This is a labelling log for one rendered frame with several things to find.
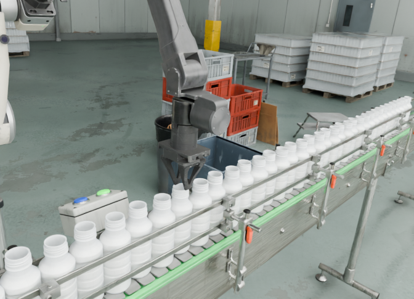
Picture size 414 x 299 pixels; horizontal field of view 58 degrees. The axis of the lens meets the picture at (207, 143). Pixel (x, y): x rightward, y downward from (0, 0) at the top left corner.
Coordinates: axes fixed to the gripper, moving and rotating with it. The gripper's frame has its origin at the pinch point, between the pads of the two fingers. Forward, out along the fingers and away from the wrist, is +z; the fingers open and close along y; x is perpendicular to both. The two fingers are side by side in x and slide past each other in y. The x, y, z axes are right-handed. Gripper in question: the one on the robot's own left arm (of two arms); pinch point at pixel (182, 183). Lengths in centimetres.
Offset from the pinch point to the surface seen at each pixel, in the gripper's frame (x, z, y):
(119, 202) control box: 8.1, 7.3, 12.5
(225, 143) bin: -81, 25, 54
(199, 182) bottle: -6.8, 2.1, 0.8
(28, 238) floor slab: -27, 117, 172
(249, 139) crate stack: -290, 108, 187
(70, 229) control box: 19.5, 10.9, 15.0
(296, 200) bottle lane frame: -46, 19, -5
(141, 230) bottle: 13.0, 5.5, -2.2
